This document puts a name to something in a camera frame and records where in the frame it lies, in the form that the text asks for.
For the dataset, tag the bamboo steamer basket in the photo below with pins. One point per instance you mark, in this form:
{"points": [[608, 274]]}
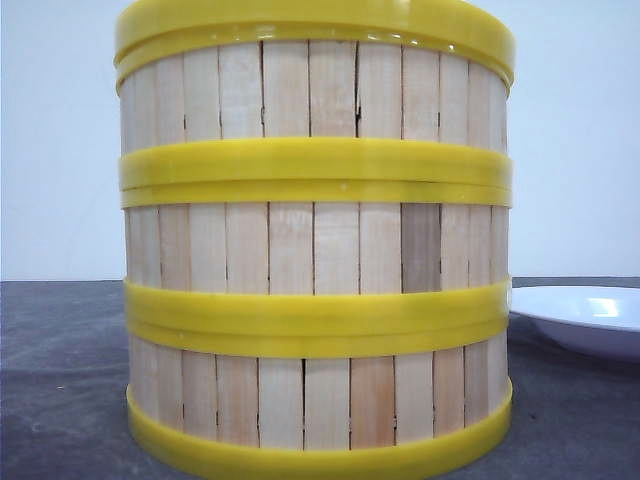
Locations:
{"points": [[405, 417], [301, 113], [288, 284]]}

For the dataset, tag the woven bamboo steamer lid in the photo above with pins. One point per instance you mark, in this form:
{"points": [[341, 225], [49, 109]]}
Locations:
{"points": [[147, 30]]}

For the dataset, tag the white plate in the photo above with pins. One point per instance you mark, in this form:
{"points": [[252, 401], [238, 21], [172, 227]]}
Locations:
{"points": [[594, 320]]}

